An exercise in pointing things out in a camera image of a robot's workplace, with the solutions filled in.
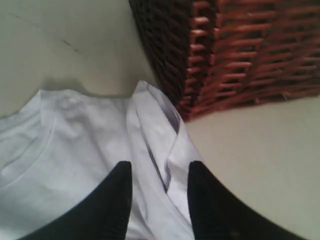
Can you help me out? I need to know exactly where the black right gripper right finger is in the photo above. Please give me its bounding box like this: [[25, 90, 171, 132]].
[[187, 161, 288, 240]]

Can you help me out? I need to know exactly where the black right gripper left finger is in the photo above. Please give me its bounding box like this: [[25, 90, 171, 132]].
[[24, 161, 132, 240]]

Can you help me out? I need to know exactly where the white t-shirt red lettering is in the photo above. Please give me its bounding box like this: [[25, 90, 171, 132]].
[[0, 81, 201, 240]]

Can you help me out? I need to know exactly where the brown wicker laundry basket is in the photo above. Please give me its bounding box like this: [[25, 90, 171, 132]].
[[129, 0, 320, 121]]

